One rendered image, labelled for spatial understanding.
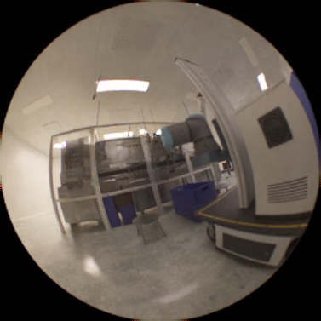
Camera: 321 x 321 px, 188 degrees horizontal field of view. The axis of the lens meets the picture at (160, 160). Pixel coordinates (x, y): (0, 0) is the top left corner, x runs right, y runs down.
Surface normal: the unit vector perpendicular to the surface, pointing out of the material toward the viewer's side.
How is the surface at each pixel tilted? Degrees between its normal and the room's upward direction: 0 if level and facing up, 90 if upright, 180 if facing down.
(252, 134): 90
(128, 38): 180
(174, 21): 180
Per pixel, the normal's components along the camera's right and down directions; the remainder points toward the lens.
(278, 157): -0.92, 0.17
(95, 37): 0.24, 0.96
